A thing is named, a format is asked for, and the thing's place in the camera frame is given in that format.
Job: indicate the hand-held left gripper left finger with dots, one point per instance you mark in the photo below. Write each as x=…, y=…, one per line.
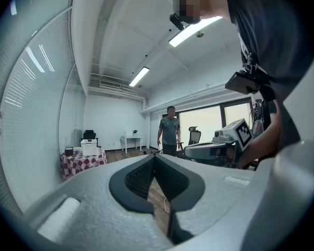
x=94, y=213

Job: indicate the large dark-framed window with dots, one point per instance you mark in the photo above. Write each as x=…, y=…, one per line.
x=206, y=124

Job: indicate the white slatted blinds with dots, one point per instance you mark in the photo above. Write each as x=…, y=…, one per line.
x=28, y=114

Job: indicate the black head camera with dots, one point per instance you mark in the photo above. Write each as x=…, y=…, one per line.
x=176, y=21

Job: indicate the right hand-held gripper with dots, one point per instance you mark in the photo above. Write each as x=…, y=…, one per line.
x=240, y=133

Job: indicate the dark framed picture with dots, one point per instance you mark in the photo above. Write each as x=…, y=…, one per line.
x=68, y=151

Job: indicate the long ceiling light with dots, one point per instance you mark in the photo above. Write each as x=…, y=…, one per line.
x=191, y=31
x=139, y=76

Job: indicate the black chest-mounted screen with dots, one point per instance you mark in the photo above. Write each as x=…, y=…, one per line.
x=240, y=84

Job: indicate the person's head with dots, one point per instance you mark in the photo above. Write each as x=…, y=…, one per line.
x=206, y=1

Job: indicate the small green potted plant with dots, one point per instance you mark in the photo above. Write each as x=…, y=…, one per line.
x=135, y=132

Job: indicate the person's black shirt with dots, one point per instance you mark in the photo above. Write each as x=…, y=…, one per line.
x=264, y=35

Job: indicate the small white table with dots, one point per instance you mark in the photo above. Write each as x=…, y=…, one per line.
x=132, y=138

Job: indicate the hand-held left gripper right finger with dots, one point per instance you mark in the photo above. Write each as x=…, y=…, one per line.
x=212, y=192

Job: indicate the white air conditioner vent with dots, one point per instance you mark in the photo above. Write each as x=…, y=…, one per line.
x=110, y=84

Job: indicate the round checkered table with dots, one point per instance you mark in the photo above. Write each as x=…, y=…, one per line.
x=78, y=163

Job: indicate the white plastic basket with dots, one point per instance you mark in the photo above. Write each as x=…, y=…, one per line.
x=89, y=147

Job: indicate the person's right forearm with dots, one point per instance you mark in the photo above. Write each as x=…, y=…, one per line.
x=267, y=137

